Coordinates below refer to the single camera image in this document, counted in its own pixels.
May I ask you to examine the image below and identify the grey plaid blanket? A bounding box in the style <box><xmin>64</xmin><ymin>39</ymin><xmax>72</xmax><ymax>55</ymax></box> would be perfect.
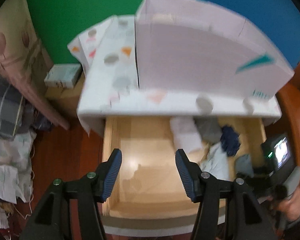
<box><xmin>0</xmin><ymin>66</ymin><xmax>37</xmax><ymax>139</ymax></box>

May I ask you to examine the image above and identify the white leaf print cloth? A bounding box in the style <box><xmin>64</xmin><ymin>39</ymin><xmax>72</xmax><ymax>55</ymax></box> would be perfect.
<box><xmin>0</xmin><ymin>130</ymin><xmax>33</xmax><ymax>204</ymax></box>

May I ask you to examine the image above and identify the green foam mat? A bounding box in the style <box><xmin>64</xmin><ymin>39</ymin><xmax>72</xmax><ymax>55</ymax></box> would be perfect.
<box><xmin>24</xmin><ymin>0</ymin><xmax>198</xmax><ymax>64</ymax></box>

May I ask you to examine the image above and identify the person's right hand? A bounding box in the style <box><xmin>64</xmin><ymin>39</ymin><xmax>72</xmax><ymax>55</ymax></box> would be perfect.
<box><xmin>272</xmin><ymin>187</ymin><xmax>300</xmax><ymax>233</ymax></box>

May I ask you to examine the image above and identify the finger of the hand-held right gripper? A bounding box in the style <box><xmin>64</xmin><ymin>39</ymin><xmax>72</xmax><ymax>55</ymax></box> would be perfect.
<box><xmin>252</xmin><ymin>165</ymin><xmax>271</xmax><ymax>174</ymax></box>
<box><xmin>236</xmin><ymin>172</ymin><xmax>272</xmax><ymax>185</ymax></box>

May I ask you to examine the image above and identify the navy underwear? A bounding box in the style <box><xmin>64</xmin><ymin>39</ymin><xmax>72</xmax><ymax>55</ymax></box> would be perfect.
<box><xmin>220</xmin><ymin>126</ymin><xmax>240</xmax><ymax>157</ymax></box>

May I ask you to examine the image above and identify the patterned cloth covered cabinet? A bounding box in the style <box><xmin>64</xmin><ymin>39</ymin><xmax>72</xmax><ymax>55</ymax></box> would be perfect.
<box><xmin>67</xmin><ymin>15</ymin><xmax>282</xmax><ymax>138</ymax></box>

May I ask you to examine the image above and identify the grey underwear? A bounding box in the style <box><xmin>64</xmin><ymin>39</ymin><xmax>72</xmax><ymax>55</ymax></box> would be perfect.
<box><xmin>196</xmin><ymin>119</ymin><xmax>223</xmax><ymax>144</ymax></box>

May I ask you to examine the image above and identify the white cardboard box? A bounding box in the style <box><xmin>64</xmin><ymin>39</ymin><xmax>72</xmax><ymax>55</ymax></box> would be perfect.
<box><xmin>134</xmin><ymin>0</ymin><xmax>295</xmax><ymax>102</ymax></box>

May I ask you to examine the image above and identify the pale blue crumpled underwear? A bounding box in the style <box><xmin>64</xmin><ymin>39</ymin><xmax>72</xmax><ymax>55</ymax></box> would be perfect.
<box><xmin>200</xmin><ymin>142</ymin><xmax>230</xmax><ymax>180</ymax></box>

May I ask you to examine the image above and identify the orange wooden furniture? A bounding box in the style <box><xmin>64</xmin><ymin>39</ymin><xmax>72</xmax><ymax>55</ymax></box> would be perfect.
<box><xmin>275</xmin><ymin>55</ymin><xmax>300</xmax><ymax>198</ymax></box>

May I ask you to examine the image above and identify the wooden drawer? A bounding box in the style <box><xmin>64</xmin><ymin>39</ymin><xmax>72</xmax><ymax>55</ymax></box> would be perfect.
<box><xmin>101</xmin><ymin>115</ymin><xmax>268</xmax><ymax>237</ymax></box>

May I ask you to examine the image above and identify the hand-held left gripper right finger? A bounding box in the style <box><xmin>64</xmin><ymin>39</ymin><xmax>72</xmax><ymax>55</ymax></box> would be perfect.
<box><xmin>175</xmin><ymin>149</ymin><xmax>275</xmax><ymax>240</ymax></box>

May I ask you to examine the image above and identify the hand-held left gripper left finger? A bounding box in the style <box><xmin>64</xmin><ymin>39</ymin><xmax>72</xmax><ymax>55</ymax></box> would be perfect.
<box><xmin>20</xmin><ymin>148</ymin><xmax>122</xmax><ymax>240</ymax></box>

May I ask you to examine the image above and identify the brown cardboard box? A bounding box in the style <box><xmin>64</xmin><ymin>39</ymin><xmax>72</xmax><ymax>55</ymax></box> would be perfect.
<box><xmin>45</xmin><ymin>71</ymin><xmax>90</xmax><ymax>120</ymax></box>

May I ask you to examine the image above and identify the blue foam mat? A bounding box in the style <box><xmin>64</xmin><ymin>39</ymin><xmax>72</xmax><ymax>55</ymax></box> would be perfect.
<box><xmin>187</xmin><ymin>0</ymin><xmax>300</xmax><ymax>68</ymax></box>

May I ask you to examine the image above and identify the pink floral curtain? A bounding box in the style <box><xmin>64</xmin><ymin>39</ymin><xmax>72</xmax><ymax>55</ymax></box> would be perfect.
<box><xmin>0</xmin><ymin>0</ymin><xmax>70</xmax><ymax>130</ymax></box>

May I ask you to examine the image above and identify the blue snack packet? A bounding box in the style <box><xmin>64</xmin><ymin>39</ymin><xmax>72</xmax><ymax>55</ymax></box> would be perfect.
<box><xmin>36</xmin><ymin>115</ymin><xmax>53</xmax><ymax>132</ymax></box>

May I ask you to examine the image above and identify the white cord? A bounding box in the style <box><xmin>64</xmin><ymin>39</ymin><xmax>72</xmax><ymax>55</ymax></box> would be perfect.
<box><xmin>15</xmin><ymin>145</ymin><xmax>37</xmax><ymax>220</ymax></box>

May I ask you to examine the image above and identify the small white teal box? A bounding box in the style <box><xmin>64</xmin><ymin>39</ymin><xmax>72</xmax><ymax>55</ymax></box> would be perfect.
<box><xmin>44</xmin><ymin>64</ymin><xmax>82</xmax><ymax>88</ymax></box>

